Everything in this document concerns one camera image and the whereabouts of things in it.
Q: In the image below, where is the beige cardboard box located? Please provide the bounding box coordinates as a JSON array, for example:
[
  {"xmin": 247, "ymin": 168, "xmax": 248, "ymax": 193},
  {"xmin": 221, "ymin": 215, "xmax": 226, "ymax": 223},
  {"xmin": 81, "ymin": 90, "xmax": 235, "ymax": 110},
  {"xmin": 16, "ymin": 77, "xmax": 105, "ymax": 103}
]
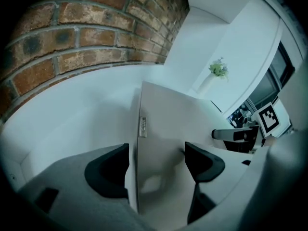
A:
[{"xmin": 125, "ymin": 80, "xmax": 218, "ymax": 217}]

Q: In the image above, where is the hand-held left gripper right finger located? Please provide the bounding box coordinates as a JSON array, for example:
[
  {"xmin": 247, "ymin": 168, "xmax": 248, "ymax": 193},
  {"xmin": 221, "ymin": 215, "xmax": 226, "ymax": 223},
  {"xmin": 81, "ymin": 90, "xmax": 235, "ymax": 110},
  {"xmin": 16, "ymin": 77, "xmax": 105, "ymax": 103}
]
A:
[{"xmin": 184, "ymin": 141, "xmax": 252, "ymax": 226}]

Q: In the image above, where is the white vase with flowers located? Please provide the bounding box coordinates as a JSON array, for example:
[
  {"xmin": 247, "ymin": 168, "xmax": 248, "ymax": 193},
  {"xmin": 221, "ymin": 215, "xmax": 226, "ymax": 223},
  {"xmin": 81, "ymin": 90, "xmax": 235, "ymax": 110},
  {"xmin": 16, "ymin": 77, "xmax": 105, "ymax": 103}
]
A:
[{"xmin": 196, "ymin": 56, "xmax": 230, "ymax": 95}]

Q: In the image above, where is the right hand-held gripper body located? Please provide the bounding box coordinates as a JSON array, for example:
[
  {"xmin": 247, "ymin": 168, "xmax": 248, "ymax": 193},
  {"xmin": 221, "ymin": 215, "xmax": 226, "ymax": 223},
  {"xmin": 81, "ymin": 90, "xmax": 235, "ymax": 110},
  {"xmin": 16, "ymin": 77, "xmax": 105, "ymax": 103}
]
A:
[{"xmin": 223, "ymin": 103, "xmax": 282, "ymax": 154}]

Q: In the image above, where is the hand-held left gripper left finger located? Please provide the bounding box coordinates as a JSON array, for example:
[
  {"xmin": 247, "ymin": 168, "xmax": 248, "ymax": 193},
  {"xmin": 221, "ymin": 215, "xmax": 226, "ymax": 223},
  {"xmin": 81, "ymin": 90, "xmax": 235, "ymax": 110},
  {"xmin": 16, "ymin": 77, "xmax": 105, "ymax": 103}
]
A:
[{"xmin": 18, "ymin": 142, "xmax": 135, "ymax": 226}]

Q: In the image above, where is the dark framed window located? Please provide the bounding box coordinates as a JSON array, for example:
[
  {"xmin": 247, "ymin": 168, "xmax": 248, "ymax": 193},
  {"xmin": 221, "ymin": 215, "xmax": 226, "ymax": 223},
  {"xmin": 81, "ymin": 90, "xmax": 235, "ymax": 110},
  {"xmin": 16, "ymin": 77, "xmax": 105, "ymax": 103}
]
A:
[{"xmin": 226, "ymin": 39, "xmax": 296, "ymax": 129}]

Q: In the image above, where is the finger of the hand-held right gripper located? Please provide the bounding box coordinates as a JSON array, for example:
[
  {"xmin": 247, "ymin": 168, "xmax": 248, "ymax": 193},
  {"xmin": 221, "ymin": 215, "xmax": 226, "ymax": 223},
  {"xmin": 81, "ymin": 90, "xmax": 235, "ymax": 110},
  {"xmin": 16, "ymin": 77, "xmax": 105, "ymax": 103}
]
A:
[{"xmin": 211, "ymin": 128, "xmax": 236, "ymax": 141}]

